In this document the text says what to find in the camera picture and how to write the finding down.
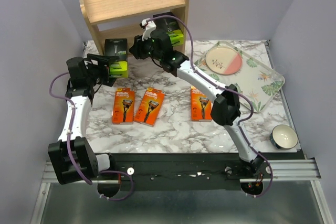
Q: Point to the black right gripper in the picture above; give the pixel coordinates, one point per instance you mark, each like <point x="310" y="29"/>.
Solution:
<point x="137" y="51"/>

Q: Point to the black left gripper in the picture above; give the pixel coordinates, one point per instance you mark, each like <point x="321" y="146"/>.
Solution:
<point x="103" y="66"/>

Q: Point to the black green razor box front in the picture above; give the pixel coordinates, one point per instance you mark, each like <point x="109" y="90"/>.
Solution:
<point x="117" y="49"/>

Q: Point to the black green razor box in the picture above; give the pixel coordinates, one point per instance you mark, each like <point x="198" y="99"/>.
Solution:
<point x="117" y="49"/>
<point x="172" y="28"/>

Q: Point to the light wooden two-tier shelf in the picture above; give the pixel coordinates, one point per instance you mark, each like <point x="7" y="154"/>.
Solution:
<point x="131" y="1"/>

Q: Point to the orange razor box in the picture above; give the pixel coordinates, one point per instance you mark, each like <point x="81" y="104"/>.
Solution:
<point x="149" y="107"/>
<point x="200" y="106"/>
<point x="123" y="108"/>

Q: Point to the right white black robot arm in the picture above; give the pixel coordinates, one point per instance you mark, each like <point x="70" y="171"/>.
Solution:
<point x="226" y="106"/>

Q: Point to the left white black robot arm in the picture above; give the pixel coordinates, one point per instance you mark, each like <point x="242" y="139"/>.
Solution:
<point x="71" y="156"/>

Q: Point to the pink cream round plate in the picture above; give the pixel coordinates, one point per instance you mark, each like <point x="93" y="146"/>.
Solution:
<point x="223" y="60"/>

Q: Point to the clear floral tray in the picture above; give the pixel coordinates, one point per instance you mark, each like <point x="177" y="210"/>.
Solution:
<point x="255" y="80"/>

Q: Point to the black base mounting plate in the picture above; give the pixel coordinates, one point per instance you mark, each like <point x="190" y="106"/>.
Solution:
<point x="120" y="174"/>

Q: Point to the white dark-rimmed bowl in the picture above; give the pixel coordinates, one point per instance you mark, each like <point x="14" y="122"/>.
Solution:
<point x="283" y="137"/>

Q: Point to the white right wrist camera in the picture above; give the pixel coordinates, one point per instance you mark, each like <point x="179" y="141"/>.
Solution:
<point x="148" y="25"/>

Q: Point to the aluminium rail frame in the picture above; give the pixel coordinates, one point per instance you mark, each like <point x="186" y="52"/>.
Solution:
<point x="282" y="167"/>

